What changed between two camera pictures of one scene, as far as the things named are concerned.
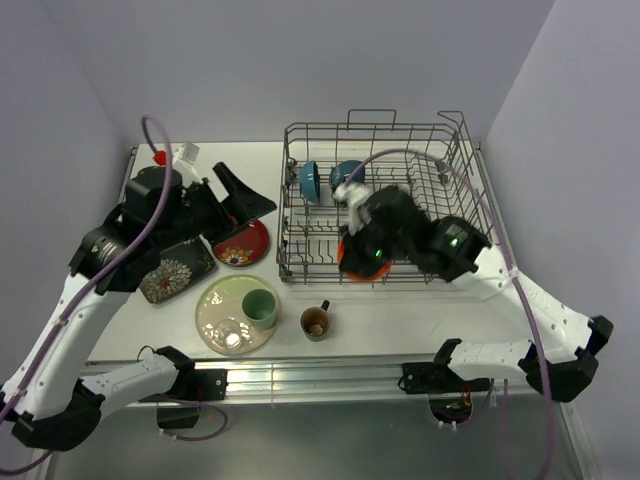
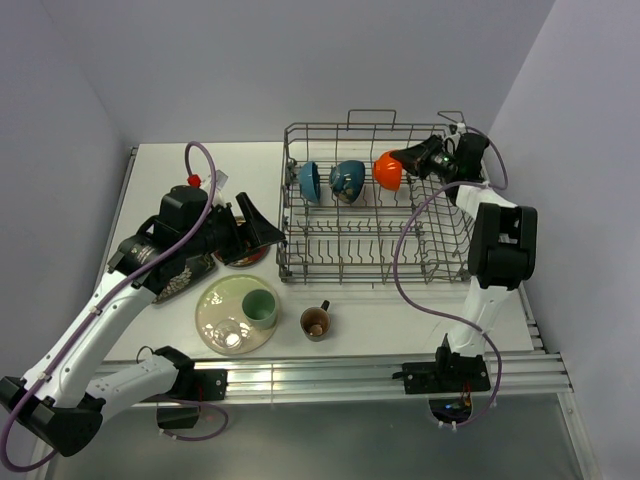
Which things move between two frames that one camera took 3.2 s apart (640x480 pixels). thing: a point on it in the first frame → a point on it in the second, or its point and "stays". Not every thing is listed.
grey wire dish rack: (432, 166) stays
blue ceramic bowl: (310, 181) stays
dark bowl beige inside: (339, 174) stays
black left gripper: (246, 204) → (260, 232)
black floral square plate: (181, 266) stays
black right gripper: (353, 258) → (415, 159)
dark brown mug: (315, 322) stays
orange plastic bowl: (362, 278) → (388, 171)
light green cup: (259, 306) stays
